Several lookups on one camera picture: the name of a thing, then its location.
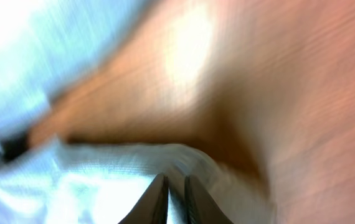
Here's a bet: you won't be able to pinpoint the light blue denim shorts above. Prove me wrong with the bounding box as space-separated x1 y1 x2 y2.
0 1 275 223

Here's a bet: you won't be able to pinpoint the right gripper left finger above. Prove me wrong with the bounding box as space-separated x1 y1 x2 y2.
119 173 169 224

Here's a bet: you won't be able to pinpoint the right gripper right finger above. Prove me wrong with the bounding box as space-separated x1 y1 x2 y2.
184 175 233 224

